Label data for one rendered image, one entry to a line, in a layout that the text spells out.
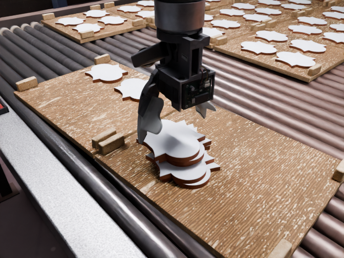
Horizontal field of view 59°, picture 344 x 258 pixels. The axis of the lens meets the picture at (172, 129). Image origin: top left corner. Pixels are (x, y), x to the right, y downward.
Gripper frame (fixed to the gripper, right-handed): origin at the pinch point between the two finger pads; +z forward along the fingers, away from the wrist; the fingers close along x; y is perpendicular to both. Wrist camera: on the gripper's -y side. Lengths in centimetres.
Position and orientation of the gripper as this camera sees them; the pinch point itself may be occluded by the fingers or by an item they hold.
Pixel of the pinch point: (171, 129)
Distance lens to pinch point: 58.9
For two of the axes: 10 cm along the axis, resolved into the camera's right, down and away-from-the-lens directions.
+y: 5.7, 4.7, -6.8
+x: 8.2, -3.3, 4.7
